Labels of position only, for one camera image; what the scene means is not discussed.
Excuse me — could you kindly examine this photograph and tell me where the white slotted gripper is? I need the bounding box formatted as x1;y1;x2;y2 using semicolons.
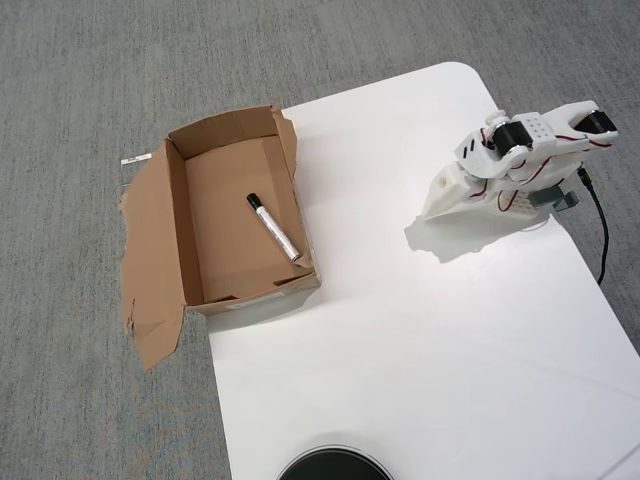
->
419;127;526;221

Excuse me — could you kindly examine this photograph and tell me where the white marker pen black cap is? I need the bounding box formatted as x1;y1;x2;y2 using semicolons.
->
245;192;303;263

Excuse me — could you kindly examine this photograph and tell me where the open brown cardboard box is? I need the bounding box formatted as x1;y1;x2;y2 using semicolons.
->
116;103;322;372

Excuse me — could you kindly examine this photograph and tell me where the black round object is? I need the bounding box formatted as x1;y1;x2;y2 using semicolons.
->
276;444;396;480

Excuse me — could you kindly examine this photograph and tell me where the black power cable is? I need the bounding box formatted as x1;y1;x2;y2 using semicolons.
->
577;167;610;285

